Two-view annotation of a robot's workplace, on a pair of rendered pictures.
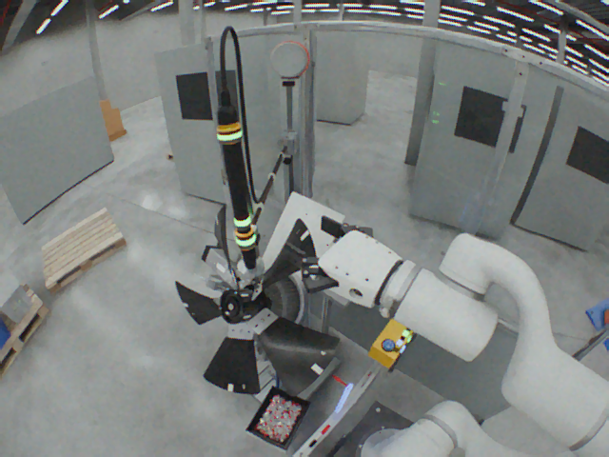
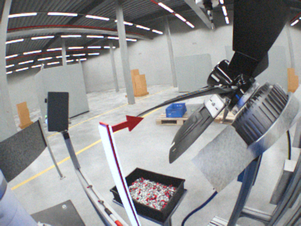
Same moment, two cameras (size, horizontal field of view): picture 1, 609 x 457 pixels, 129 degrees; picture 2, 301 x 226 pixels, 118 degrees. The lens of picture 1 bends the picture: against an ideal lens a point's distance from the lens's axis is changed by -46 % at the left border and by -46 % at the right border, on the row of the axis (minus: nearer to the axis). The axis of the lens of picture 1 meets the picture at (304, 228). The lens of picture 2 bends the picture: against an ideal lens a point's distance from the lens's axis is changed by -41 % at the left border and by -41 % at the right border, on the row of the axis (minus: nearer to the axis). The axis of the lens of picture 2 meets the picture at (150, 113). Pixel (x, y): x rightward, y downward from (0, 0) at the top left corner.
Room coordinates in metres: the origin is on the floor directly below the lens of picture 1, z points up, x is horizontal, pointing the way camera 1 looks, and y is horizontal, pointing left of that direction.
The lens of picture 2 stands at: (0.33, -0.29, 1.24)
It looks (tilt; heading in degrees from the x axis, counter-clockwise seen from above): 15 degrees down; 100
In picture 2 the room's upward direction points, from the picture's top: 8 degrees counter-clockwise
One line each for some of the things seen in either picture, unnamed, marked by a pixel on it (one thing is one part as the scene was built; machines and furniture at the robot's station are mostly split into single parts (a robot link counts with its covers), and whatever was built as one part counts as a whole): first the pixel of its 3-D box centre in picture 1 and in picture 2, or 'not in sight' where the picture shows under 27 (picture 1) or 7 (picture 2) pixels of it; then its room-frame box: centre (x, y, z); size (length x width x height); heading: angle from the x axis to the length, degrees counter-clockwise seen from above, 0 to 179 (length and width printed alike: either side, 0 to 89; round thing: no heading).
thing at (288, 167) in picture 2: not in sight; (289, 184); (0.86, 0.09, 0.73); 0.15 x 0.09 x 0.22; 139
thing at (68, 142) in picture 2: not in sight; (71, 150); (-0.17, 0.21, 0.96); 0.03 x 0.03 x 0.20; 49
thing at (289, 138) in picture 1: (287, 143); not in sight; (1.09, 0.07, 1.53); 0.10 x 0.07 x 0.09; 174
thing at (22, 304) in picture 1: (10, 296); (196, 107); (0.81, 3.28, 0.31); 0.60 x 0.42 x 0.33; 73
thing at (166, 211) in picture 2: (279, 418); (148, 192); (0.21, 0.10, 0.85); 0.22 x 0.17 x 0.07; 155
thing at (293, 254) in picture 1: (296, 263); not in sight; (0.28, 0.01, 1.65); 0.07 x 0.03 x 0.03; 49
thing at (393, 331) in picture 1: (390, 343); not in sight; (0.45, -0.33, 1.02); 0.16 x 0.10 x 0.11; 139
